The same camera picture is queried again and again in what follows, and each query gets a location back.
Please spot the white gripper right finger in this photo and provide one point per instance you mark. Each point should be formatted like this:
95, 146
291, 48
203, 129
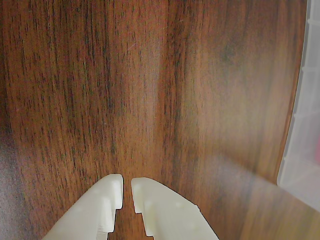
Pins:
170, 212

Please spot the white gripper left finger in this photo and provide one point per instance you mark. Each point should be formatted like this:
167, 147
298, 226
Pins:
92, 207

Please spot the clear plastic storage box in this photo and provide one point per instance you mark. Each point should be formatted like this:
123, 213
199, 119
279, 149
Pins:
307, 100

